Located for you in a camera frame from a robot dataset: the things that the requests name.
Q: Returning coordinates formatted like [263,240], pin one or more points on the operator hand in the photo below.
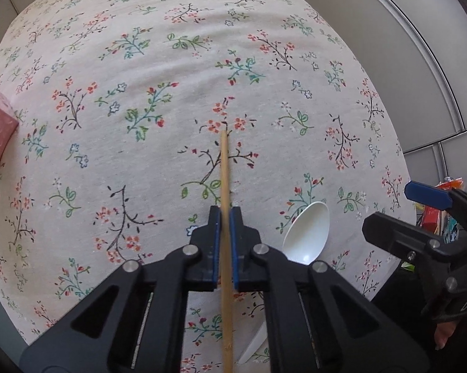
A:
[444,331]

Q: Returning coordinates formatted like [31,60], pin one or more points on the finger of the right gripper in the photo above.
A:
[404,241]
[453,201]

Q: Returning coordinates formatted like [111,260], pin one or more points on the floral tablecloth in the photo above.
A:
[120,107]

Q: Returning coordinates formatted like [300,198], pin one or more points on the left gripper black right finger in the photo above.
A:
[316,320]

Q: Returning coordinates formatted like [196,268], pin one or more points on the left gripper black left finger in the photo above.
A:
[134,320]

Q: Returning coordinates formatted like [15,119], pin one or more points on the white plastic spoon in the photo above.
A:
[308,234]

